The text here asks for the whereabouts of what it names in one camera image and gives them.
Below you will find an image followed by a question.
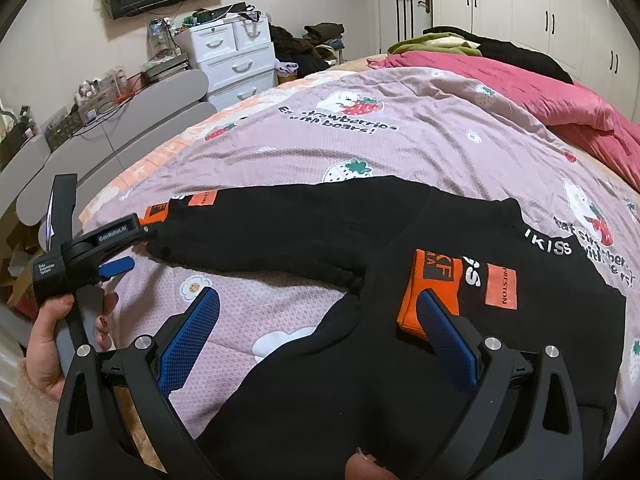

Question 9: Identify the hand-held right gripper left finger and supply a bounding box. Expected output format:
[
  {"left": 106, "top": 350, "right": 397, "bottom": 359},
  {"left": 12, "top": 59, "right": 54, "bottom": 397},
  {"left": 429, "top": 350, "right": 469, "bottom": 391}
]
[{"left": 52, "top": 287, "right": 221, "bottom": 480}]

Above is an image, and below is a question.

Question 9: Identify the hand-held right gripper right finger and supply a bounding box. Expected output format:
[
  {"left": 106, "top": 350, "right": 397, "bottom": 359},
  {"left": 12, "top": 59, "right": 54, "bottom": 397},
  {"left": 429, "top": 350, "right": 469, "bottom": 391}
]
[{"left": 416, "top": 289, "right": 583, "bottom": 480}]

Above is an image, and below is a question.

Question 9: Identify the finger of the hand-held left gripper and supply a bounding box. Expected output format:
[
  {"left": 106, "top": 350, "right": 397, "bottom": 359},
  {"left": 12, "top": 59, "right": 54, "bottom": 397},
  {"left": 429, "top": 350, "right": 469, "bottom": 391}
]
[
  {"left": 97, "top": 256, "right": 136, "bottom": 282},
  {"left": 92, "top": 214, "right": 152, "bottom": 251}
]

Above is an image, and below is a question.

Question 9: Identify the black sweatshirt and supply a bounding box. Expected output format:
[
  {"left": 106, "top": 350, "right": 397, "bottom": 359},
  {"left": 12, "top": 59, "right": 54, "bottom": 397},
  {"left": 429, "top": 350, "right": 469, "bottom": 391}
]
[{"left": 137, "top": 175, "right": 628, "bottom": 480}]

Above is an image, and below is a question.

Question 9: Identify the person's left forearm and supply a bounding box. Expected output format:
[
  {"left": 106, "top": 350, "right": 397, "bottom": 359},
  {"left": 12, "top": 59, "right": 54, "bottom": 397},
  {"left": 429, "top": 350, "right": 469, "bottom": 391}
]
[{"left": 7, "top": 357, "right": 126, "bottom": 480}]

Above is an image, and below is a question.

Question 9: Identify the pile of dark clothes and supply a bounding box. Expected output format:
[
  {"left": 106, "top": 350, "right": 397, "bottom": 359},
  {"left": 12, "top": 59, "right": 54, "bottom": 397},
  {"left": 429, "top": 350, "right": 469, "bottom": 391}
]
[{"left": 267, "top": 21, "right": 348, "bottom": 86}]

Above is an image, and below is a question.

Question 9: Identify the person's left hand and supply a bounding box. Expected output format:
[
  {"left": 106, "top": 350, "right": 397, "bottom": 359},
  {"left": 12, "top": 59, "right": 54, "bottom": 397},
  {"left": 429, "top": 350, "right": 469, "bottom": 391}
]
[{"left": 26, "top": 292, "right": 120, "bottom": 401}]

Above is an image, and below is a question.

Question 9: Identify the person's right hand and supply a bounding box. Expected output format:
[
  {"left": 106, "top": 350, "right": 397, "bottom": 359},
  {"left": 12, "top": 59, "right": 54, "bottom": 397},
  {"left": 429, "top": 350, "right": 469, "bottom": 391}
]
[{"left": 345, "top": 452, "right": 401, "bottom": 480}]

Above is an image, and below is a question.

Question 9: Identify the grey padded footboard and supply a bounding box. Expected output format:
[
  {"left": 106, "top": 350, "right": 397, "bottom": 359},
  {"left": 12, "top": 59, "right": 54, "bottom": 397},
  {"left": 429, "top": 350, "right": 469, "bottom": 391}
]
[{"left": 0, "top": 69, "right": 218, "bottom": 226}]

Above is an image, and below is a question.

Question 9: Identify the cluttered low sideboard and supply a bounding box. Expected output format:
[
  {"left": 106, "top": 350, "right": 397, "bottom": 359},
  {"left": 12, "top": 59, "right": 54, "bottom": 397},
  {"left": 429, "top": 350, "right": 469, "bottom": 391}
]
[{"left": 0, "top": 52, "right": 193, "bottom": 171}]

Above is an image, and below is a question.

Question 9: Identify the pink strawberry printed blanket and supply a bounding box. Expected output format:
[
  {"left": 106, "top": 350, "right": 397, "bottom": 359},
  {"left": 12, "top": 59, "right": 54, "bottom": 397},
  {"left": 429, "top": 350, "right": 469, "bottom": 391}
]
[{"left": 75, "top": 57, "right": 640, "bottom": 480}]

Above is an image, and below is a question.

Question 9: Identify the white drawer cabinet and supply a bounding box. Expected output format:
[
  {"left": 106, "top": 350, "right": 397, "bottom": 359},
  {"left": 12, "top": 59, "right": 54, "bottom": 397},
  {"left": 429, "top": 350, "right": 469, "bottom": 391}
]
[{"left": 174, "top": 10, "right": 280, "bottom": 111}]

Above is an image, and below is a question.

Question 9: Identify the pink comforter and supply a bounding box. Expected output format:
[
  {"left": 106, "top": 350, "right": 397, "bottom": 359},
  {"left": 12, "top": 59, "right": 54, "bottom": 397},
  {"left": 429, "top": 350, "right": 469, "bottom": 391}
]
[{"left": 367, "top": 50, "right": 640, "bottom": 191}]

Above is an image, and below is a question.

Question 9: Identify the green cloth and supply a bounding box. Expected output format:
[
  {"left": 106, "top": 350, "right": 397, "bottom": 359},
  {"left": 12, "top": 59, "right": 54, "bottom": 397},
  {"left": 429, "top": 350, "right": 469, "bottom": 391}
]
[{"left": 387, "top": 32, "right": 483, "bottom": 58}]

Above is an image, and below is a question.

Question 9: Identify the black cloth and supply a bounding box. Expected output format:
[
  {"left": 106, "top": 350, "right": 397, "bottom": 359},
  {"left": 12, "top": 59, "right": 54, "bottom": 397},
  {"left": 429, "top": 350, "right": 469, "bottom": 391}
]
[{"left": 422, "top": 26, "right": 575, "bottom": 86}]

